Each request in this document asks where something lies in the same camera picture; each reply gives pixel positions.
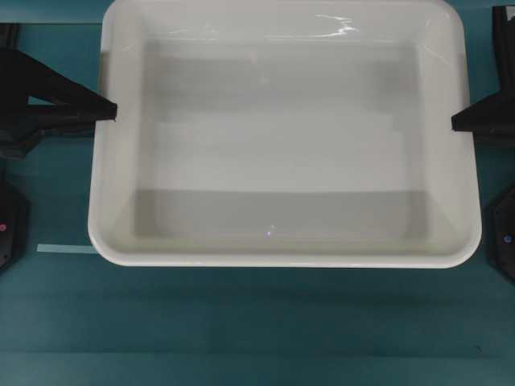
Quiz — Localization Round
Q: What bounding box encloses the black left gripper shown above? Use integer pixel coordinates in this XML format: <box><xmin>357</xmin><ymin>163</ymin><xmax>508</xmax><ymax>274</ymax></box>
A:
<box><xmin>1</xmin><ymin>48</ymin><xmax>117</xmax><ymax>160</ymax></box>

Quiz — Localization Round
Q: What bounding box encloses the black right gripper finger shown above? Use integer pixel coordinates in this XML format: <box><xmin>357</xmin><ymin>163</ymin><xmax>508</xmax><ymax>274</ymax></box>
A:
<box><xmin>451</xmin><ymin>91</ymin><xmax>514</xmax><ymax>138</ymax></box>

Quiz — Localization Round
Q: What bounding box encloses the white plastic tray case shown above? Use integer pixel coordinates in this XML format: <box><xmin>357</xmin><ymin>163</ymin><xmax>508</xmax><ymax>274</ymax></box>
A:
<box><xmin>88</xmin><ymin>1</ymin><xmax>482</xmax><ymax>269</ymax></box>

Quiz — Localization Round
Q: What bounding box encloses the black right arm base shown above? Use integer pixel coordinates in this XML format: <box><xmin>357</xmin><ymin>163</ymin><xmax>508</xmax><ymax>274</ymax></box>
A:
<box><xmin>483</xmin><ymin>185</ymin><xmax>514</xmax><ymax>285</ymax></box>

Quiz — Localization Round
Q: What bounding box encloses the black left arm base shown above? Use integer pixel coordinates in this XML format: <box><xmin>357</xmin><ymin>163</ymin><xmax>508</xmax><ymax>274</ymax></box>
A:
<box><xmin>1</xmin><ymin>175</ymin><xmax>31</xmax><ymax>273</ymax></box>

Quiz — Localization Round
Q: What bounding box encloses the light blue tape strip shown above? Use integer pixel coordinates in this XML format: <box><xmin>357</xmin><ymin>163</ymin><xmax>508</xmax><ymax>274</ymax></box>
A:
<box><xmin>36</xmin><ymin>244</ymin><xmax>97</xmax><ymax>254</ymax></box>

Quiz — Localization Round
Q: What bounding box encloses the teal table mat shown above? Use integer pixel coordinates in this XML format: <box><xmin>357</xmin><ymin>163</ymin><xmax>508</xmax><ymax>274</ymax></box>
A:
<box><xmin>0</xmin><ymin>0</ymin><xmax>515</xmax><ymax>386</ymax></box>

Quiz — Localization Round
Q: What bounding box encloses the black right frame post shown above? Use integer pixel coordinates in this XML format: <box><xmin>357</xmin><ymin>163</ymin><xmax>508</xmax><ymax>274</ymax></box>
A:
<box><xmin>492</xmin><ymin>6</ymin><xmax>514</xmax><ymax>97</ymax></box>

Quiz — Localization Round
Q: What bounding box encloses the black frame post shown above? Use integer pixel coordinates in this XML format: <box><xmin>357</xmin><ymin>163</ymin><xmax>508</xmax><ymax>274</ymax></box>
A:
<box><xmin>0</xmin><ymin>23</ymin><xmax>20</xmax><ymax>49</ymax></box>
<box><xmin>492</xmin><ymin>6</ymin><xmax>514</xmax><ymax>97</ymax></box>

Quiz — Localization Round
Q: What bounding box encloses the black left frame post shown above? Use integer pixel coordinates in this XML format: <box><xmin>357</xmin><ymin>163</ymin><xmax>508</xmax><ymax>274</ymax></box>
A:
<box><xmin>0</xmin><ymin>23</ymin><xmax>20</xmax><ymax>49</ymax></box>

